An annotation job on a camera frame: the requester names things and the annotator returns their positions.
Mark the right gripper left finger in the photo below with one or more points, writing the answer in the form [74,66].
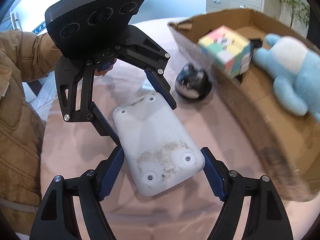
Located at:
[56,218]

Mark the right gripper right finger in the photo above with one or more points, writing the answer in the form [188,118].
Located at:
[267,218]

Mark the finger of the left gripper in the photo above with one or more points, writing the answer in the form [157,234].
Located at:
[101,124]
[160,85]

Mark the white plastic device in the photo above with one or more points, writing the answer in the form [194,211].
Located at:
[158,149]

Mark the left forearm brown sleeve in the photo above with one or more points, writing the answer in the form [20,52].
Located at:
[34,56]

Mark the left hand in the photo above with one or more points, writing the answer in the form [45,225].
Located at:
[105,68]

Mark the black cat figurine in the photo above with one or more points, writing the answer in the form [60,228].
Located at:
[193,84]

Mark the pastel rubiks cube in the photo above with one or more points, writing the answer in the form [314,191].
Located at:
[229,50]

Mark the cardboard box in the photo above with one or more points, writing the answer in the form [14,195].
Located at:
[287,145]

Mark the black product box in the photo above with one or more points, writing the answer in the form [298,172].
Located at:
[255,44]

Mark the blue plush toy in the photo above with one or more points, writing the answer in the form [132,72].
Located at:
[294,69]

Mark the green plant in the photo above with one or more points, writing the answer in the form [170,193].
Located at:
[298,10]

